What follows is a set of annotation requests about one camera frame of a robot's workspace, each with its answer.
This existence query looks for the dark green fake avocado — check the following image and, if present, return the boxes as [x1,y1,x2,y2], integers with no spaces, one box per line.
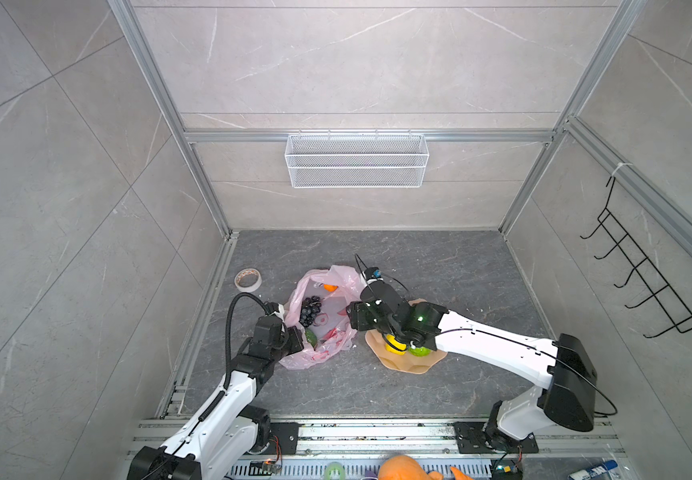
[305,329,319,349]

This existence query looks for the black fake grapes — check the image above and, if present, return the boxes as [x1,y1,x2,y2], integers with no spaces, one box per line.
[299,296,322,328]

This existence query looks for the pink plastic bag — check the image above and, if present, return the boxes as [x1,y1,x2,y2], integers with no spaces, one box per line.
[281,265,365,370]

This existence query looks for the green fake fruit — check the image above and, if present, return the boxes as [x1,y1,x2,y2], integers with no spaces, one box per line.
[407,345,432,357]

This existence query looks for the pink scalloped bowl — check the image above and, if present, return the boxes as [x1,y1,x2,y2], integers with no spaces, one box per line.
[365,300,447,375]

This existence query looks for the yellow fake lemon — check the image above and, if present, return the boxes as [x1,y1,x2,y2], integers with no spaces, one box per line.
[383,335,407,355]

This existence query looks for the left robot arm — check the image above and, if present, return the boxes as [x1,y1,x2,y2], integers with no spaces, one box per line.
[127,315,306,479]

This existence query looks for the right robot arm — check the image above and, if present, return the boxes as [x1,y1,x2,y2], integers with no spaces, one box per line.
[347,278,598,450]

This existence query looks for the masking tape roll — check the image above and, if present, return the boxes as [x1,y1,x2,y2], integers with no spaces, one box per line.
[234,268,263,293]

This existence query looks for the green tape roll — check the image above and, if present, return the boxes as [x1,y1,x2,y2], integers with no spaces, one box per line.
[323,462,347,480]

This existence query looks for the orange plush toy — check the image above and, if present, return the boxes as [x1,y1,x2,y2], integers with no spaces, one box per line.
[377,455,445,480]

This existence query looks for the blue white tube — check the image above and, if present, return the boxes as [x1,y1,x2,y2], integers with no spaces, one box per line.
[567,460,618,480]

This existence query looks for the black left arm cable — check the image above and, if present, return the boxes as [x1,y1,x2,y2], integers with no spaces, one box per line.
[223,292,272,391]

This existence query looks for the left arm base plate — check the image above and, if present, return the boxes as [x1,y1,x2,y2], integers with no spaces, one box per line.
[249,422,301,456]

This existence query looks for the white wire mesh basket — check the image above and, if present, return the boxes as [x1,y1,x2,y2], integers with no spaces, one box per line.
[285,133,430,189]

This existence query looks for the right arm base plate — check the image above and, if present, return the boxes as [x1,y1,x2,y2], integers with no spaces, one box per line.
[453,421,539,454]

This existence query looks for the black wire hook rack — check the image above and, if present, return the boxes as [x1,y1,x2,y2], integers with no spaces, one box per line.
[580,176,692,339]

